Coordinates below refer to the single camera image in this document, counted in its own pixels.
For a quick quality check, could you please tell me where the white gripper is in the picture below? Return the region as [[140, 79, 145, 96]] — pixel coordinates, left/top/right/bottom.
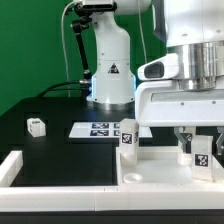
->
[[135, 53, 224, 154]]

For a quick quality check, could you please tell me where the white square tabletop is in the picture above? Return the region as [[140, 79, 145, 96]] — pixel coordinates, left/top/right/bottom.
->
[[116, 146, 224, 185]]

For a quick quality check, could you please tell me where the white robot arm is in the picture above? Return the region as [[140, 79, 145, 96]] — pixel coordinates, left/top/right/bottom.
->
[[74, 0, 224, 128]]

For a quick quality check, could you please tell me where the white U-shaped obstacle fence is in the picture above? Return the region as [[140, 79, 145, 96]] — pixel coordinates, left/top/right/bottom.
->
[[0, 151, 224, 212]]

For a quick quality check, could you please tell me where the white marker base plate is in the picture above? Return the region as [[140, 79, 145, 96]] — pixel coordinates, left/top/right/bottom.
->
[[68, 121, 154, 140]]

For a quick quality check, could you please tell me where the white cable right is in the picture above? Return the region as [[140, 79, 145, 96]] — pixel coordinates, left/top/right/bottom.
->
[[137, 0, 149, 64]]

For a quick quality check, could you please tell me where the white cable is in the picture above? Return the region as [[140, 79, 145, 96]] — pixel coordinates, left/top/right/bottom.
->
[[137, 0, 149, 64], [60, 1, 78, 98]]

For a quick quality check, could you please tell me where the black cable at base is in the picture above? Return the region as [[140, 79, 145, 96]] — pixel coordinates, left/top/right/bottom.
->
[[37, 79, 93, 98]]

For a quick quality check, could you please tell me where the white cable left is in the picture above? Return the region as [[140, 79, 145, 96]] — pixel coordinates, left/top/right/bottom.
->
[[60, 1, 78, 98]]

